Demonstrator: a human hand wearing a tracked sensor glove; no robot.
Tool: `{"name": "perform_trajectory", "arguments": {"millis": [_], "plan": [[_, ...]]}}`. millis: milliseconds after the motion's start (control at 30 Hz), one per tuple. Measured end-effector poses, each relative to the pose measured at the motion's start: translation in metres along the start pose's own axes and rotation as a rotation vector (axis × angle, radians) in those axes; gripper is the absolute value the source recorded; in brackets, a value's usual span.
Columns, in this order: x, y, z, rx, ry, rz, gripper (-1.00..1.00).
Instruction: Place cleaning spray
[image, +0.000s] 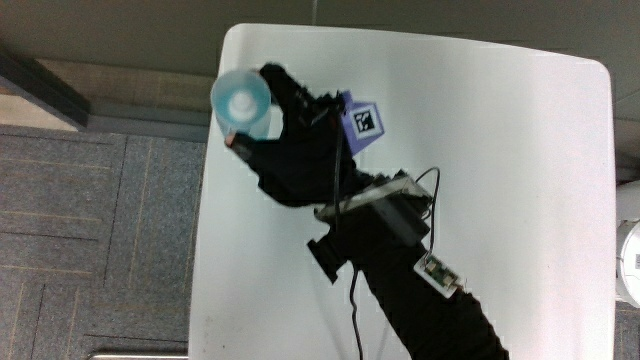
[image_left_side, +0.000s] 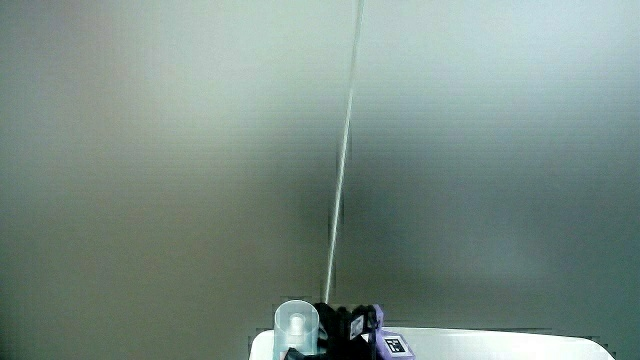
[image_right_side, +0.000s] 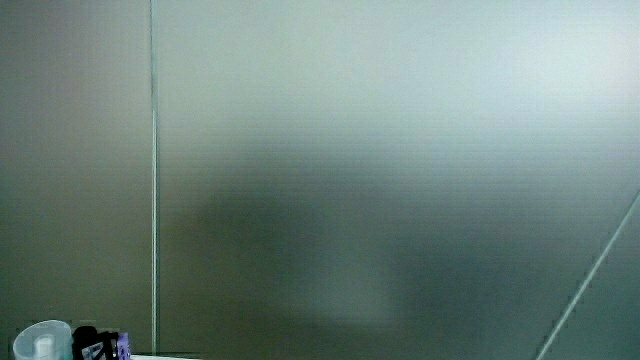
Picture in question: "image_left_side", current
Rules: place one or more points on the person's right hand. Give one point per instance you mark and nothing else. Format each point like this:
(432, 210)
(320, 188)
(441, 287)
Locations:
(340, 335)

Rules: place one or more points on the white plastic tray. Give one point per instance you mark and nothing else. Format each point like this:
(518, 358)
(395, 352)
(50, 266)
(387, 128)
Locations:
(500, 346)

